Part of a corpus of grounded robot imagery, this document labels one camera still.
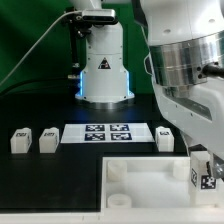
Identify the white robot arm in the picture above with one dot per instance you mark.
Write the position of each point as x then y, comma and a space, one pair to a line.
186, 56

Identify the black camera on stand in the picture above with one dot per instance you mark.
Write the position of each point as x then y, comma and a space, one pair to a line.
97, 16

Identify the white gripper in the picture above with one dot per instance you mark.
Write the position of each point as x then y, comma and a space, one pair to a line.
200, 116

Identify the black camera stand pole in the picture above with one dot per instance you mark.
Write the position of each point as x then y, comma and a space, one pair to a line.
74, 52

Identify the white square table top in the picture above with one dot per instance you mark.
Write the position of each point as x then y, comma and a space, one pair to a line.
149, 183

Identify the white sheet with tags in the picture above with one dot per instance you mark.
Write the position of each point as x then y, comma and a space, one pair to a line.
106, 133

